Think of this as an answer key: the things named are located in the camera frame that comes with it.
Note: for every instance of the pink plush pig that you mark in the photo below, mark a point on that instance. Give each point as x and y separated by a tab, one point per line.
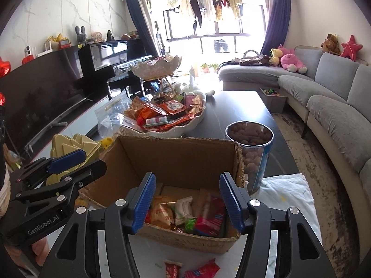
290	62

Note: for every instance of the orange snack packet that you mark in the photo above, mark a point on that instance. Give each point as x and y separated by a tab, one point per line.
161	212

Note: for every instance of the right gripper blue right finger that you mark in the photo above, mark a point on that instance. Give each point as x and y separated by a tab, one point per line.
236	202

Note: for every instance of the white two-tier snack tray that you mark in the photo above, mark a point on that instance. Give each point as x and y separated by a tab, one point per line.
173	110

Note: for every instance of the white security camera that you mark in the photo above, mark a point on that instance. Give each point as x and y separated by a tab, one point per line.
29	56

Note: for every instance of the red hawthorn snack packet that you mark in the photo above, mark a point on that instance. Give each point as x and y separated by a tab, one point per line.
209	223

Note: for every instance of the yellow lidded snack container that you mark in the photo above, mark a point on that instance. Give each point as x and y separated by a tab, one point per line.
62	145

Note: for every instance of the brown plush dog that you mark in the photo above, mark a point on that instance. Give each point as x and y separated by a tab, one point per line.
331	45

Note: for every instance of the grey sectional sofa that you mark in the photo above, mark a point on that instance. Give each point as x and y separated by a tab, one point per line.
334	91

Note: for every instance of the hanging laundry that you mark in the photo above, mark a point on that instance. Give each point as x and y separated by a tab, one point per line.
205	12

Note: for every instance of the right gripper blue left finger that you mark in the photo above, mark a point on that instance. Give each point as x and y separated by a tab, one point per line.
141	201

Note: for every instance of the dark red candy packet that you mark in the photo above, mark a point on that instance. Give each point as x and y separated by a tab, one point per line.
172	269

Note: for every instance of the blue curtain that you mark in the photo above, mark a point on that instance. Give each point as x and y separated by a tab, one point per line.
140	17
278	25

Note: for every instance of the red star pillow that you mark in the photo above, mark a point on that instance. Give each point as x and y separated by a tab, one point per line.
351	48

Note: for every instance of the red heart balloon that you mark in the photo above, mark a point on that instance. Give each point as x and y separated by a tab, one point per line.
5	68

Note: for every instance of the black television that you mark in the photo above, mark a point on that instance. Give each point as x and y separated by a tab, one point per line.
38	92

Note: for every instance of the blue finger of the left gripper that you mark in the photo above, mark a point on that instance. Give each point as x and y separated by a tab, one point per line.
63	163

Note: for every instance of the left blue curtain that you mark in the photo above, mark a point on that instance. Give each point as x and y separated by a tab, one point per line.
140	17

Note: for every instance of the red glossy snack packet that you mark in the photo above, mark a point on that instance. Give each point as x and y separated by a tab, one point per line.
208	270

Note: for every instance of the left hand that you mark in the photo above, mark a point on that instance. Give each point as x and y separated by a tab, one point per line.
40	249

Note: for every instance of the grey bunny figure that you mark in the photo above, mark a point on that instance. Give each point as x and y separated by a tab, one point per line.
81	35

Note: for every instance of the black upright piano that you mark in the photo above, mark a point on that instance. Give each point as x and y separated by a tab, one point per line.
101	61

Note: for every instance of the clear plastic bag of snacks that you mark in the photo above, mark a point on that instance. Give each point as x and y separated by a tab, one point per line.
111	121

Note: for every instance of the yellow plush toy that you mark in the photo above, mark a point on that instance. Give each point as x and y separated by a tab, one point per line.
276	55

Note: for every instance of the brown cardboard box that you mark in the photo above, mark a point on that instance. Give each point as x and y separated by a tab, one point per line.
182	166

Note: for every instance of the grey bag on sofa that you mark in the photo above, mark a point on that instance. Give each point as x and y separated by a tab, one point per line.
252	58

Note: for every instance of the right blue curtain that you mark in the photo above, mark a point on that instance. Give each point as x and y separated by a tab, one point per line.
278	25

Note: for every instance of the grey toy storage box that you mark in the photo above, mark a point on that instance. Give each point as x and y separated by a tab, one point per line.
273	99

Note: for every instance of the pink doll figure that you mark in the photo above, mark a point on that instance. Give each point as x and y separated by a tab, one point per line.
96	37

